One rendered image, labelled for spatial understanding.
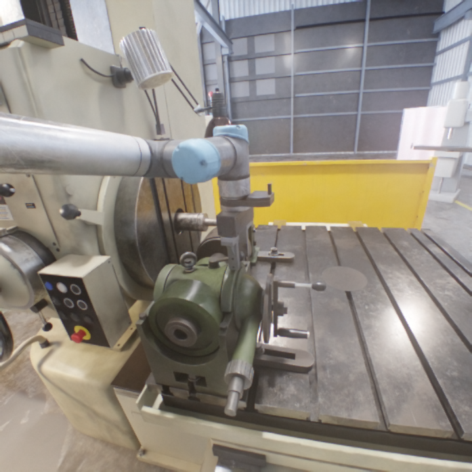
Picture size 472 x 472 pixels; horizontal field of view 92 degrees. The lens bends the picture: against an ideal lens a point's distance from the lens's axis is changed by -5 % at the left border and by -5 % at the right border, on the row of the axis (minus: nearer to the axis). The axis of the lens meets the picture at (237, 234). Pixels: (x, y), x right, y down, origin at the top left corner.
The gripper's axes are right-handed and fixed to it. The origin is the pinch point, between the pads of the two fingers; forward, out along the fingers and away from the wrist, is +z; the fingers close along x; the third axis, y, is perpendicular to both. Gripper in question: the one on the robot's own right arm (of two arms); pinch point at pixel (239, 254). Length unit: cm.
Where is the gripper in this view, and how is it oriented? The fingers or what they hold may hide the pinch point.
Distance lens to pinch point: 63.9
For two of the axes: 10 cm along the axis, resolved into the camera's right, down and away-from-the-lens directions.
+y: -9.3, -0.9, 3.5
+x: -3.6, 4.0, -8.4
